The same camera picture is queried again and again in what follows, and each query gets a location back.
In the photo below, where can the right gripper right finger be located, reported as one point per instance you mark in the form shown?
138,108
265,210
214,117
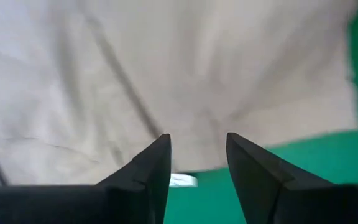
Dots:
275,202

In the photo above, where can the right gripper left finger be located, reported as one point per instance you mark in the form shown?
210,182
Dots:
104,205

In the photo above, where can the beige khaki shorts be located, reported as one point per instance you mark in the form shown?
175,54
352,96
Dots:
166,77

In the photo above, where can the green table mat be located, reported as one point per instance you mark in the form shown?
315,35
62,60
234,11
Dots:
337,155

